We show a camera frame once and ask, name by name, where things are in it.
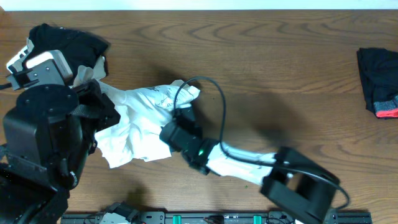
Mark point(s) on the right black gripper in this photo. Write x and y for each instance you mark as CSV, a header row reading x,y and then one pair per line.
x,y
198,131

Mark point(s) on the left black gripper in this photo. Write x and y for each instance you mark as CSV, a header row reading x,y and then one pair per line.
x,y
101,106

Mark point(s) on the white Mr Robot t-shirt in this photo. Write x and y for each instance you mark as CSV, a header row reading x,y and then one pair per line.
x,y
144,111

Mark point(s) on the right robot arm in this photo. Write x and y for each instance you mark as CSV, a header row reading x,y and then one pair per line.
x,y
287,178

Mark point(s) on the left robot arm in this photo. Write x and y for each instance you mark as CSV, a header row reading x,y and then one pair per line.
x,y
49,134

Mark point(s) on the beige folded garment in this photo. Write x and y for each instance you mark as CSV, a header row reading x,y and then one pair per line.
x,y
99,65

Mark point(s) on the black folded garment on pile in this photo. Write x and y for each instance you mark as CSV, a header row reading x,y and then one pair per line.
x,y
80,49

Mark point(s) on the black garment with red cuff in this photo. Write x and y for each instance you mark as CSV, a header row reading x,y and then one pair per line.
x,y
378,75

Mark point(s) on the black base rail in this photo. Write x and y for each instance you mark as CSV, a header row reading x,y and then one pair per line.
x,y
122,213

